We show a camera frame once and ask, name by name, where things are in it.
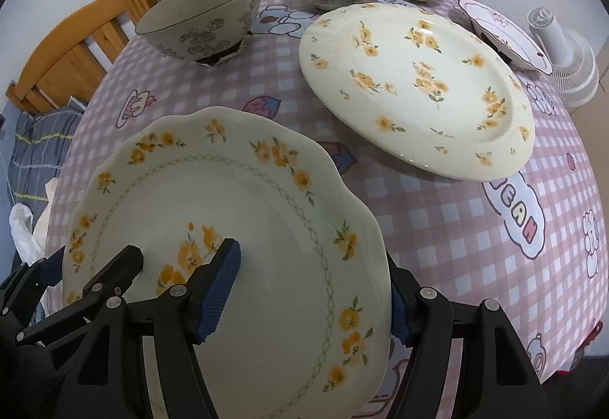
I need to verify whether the scalloped yellow flower plate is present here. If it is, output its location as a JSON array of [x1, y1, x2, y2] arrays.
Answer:
[[63, 107, 391, 418]]

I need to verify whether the large grey floral bowl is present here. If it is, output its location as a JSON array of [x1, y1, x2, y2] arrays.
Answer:
[[135, 0, 260, 65]]

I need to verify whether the large cream floral plate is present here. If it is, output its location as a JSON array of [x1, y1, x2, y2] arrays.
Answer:
[[299, 3, 535, 182]]

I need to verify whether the white red-rimmed plate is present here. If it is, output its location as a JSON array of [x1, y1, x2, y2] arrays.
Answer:
[[458, 0, 553, 76]]

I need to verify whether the white plastic bag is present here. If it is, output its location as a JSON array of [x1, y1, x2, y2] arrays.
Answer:
[[9, 204, 49, 264]]

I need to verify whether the blue plaid pillow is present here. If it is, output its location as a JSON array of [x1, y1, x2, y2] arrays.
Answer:
[[8, 107, 84, 221]]

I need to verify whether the pink checked tablecloth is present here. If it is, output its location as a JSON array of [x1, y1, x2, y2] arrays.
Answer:
[[44, 0, 608, 419]]

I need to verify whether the beige wooden door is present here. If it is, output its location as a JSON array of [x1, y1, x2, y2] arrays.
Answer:
[[571, 85, 608, 153]]

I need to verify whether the white floor fan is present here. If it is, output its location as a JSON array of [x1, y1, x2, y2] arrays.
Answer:
[[528, 7, 599, 109]]

